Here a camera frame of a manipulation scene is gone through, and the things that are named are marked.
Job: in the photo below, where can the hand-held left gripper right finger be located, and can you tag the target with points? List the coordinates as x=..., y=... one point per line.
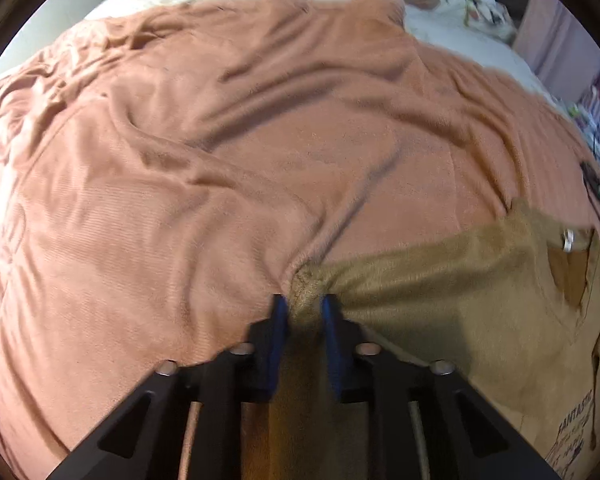
x=330, y=330

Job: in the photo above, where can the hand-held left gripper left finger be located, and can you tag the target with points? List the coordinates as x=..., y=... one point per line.
x=279, y=320

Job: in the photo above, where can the olive printed t-shirt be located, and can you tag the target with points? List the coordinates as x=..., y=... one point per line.
x=455, y=310

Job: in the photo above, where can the orange-brown blanket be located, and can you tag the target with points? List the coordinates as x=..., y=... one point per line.
x=180, y=160

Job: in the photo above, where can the clutter on nightstand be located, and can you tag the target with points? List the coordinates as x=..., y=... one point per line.
x=582, y=120

